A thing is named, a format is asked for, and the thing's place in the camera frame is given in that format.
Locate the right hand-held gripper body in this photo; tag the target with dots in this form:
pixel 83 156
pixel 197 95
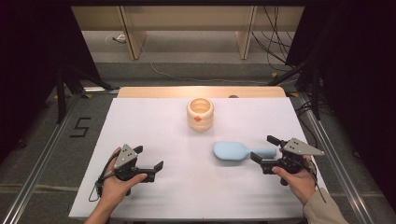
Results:
pixel 294 155

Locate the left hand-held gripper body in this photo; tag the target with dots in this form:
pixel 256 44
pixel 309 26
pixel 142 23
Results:
pixel 124 157

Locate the light blue hairbrush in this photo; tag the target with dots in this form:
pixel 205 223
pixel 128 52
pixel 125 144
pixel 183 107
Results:
pixel 230 151

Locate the cream ringed cup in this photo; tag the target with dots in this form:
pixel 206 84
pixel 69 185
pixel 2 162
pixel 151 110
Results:
pixel 200 123

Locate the person's right hand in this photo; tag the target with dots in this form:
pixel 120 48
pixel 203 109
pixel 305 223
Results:
pixel 300 183

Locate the person's left hand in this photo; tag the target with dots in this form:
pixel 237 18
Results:
pixel 113 189

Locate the white board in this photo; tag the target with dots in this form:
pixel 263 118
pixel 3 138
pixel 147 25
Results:
pixel 186 186

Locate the black metal stand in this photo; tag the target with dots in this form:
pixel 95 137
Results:
pixel 316 93
pixel 61 93

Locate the black curtain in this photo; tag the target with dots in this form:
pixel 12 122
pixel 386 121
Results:
pixel 358 62
pixel 31 46

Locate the beige wooden desk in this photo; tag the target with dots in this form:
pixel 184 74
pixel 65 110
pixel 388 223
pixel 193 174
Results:
pixel 186 18

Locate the aluminium rail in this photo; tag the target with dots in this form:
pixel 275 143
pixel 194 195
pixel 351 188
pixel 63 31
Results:
pixel 334 161
pixel 41 161

